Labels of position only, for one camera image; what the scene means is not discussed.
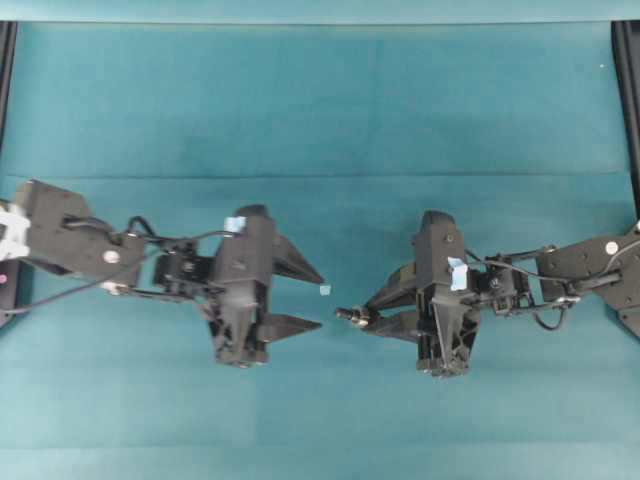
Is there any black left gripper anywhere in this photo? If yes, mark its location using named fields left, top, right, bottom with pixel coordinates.
left=154, top=233, right=325, bottom=368

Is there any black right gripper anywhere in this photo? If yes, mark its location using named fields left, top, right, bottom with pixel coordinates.
left=359, top=259, right=533, bottom=376

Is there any dark threaded metal shaft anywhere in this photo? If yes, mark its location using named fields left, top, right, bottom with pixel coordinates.
left=335, top=306, right=371, bottom=328

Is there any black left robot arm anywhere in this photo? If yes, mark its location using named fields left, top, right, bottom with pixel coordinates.
left=1, top=180, right=324, bottom=368

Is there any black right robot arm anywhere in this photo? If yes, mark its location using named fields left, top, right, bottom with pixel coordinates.
left=336, top=211, right=639, bottom=378

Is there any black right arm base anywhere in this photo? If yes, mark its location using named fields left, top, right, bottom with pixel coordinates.
left=598, top=269, right=639, bottom=339

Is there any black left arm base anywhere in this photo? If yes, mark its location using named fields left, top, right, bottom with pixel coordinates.
left=1, top=260, right=34, bottom=330

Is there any teal table cloth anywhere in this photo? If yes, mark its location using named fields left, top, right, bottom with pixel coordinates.
left=1, top=1, right=639, bottom=479

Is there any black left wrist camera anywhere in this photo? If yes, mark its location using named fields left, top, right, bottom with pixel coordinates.
left=209, top=204, right=276, bottom=301

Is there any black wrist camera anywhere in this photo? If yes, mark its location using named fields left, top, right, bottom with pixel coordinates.
left=413, top=210, right=469, bottom=292
left=209, top=204, right=276, bottom=301

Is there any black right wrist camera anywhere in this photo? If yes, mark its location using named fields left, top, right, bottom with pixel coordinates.
left=413, top=210, right=469, bottom=292

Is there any black right frame rail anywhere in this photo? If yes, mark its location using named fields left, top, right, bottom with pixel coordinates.
left=611, top=20, right=639, bottom=215

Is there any black frame rail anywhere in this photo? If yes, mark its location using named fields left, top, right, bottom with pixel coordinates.
left=0, top=21, right=18, bottom=143
left=611, top=20, right=639, bottom=215

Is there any black left frame rail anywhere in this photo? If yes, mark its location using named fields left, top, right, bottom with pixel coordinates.
left=0, top=21, right=18, bottom=143

